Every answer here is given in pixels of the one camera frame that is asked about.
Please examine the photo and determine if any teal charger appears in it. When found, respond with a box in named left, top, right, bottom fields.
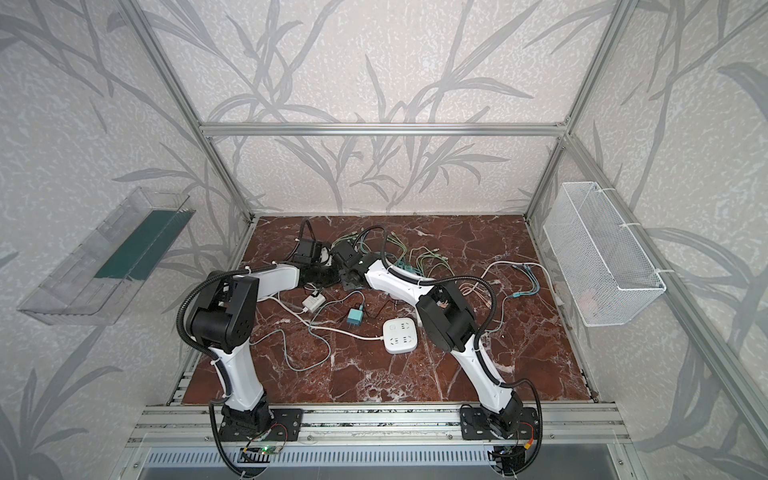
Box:
left=346, top=306, right=364, bottom=326

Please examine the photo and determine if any white power strip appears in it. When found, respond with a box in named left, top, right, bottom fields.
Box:
left=382, top=318, right=418, bottom=355

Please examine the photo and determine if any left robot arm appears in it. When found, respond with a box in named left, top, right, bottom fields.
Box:
left=176, top=239, right=332, bottom=427

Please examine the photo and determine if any green usb cable bundle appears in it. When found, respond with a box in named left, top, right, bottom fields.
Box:
left=329, top=229, right=454, bottom=278

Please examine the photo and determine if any white power strip cord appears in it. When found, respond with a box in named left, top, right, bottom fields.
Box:
left=269, top=296, right=385, bottom=342

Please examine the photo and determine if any pink usb cable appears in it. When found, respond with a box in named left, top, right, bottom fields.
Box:
left=464, top=278, right=499, bottom=310

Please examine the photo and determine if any teal usb cable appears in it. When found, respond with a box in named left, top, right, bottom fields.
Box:
left=502, top=263, right=542, bottom=301

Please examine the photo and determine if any clear plastic wall tray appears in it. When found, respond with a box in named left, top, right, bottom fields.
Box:
left=18, top=187, right=196, bottom=326

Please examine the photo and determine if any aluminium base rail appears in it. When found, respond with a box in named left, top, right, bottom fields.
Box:
left=126, top=402, right=631, bottom=448

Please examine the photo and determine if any white wire mesh basket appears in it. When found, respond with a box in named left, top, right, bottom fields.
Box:
left=543, top=182, right=666, bottom=327

